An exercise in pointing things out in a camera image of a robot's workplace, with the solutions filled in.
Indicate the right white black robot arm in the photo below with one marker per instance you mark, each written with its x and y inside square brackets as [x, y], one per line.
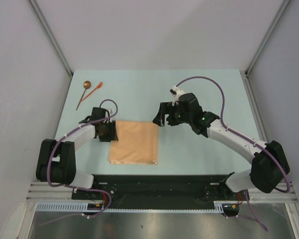
[269, 165]

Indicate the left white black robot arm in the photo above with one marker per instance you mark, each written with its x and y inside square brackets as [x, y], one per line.
[57, 160]

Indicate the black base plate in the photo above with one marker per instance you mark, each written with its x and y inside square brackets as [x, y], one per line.
[164, 192]

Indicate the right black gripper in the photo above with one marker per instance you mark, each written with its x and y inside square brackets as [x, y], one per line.
[166, 108]

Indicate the orange cloth napkin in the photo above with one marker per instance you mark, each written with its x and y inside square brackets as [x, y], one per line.
[137, 144]

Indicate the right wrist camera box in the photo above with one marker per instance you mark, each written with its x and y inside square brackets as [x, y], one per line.
[176, 93]

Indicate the right aluminium frame post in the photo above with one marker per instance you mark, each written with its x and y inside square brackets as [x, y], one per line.
[268, 35]

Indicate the slotted cable duct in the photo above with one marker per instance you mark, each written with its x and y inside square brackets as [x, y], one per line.
[91, 208]

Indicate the left aluminium frame post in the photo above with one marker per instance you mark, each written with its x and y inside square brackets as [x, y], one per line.
[38, 13]

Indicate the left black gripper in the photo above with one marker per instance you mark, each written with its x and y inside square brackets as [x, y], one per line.
[112, 135]

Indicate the orange plastic fork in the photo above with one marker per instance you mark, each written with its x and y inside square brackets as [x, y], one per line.
[88, 95]

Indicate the copper spoon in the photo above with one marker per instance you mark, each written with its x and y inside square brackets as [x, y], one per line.
[86, 85]

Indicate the aluminium frame post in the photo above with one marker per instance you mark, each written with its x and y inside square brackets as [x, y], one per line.
[268, 35]
[38, 13]

